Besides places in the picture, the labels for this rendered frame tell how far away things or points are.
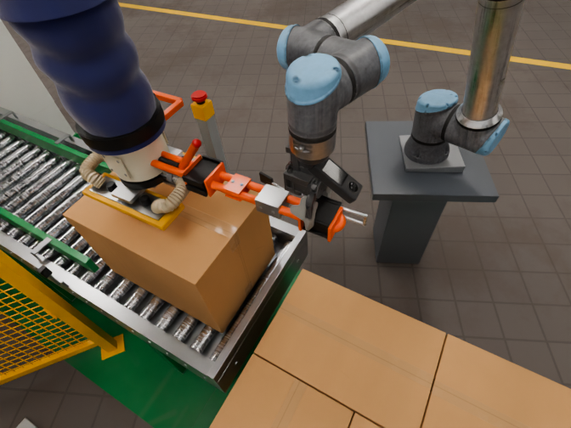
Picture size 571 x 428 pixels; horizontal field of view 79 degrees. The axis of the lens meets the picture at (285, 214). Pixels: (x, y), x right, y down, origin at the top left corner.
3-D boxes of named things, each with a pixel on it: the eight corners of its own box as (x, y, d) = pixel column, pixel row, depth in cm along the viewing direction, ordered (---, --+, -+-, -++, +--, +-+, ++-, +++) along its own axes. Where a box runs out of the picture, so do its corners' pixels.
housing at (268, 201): (255, 211, 90) (253, 199, 87) (268, 194, 94) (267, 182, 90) (279, 220, 88) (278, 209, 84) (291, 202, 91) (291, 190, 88)
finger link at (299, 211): (291, 222, 84) (296, 188, 79) (313, 231, 82) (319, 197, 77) (284, 228, 82) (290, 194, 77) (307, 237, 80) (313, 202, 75)
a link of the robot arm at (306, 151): (343, 121, 67) (322, 151, 61) (342, 141, 70) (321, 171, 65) (302, 109, 70) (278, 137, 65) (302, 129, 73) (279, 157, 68)
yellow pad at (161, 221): (83, 195, 113) (76, 184, 109) (106, 175, 118) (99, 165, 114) (164, 232, 101) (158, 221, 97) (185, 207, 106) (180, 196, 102)
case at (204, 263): (112, 271, 153) (61, 214, 122) (172, 208, 174) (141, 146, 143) (223, 334, 133) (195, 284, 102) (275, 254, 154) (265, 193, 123)
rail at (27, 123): (10, 132, 248) (-9, 109, 233) (17, 128, 251) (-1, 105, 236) (297, 259, 168) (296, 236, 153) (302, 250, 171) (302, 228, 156)
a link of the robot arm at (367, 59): (348, 25, 68) (303, 48, 63) (399, 37, 62) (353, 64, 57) (347, 72, 75) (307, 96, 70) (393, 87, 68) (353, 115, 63)
